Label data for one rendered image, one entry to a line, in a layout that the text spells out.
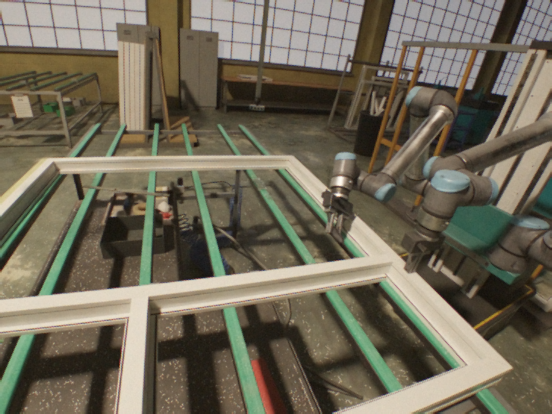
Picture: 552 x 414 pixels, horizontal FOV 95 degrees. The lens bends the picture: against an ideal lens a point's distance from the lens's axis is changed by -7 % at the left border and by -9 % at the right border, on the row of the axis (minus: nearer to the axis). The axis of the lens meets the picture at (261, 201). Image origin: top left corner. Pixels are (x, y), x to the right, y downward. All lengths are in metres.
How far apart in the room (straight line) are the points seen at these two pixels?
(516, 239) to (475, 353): 0.93
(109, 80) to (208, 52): 2.67
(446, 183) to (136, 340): 0.88
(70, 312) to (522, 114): 2.14
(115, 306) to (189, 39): 7.34
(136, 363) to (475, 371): 0.78
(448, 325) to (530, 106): 1.34
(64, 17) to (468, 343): 8.69
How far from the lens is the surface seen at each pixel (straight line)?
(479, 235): 2.02
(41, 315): 0.90
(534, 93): 1.98
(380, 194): 1.22
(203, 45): 7.87
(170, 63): 7.91
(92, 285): 1.40
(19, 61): 9.00
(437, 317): 1.00
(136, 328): 0.75
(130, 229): 1.67
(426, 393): 0.78
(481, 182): 0.99
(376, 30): 10.00
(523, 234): 1.76
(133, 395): 0.67
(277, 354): 1.11
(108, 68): 8.44
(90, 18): 8.48
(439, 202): 0.90
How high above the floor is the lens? 1.53
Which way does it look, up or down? 29 degrees down
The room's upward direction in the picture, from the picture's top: 7 degrees clockwise
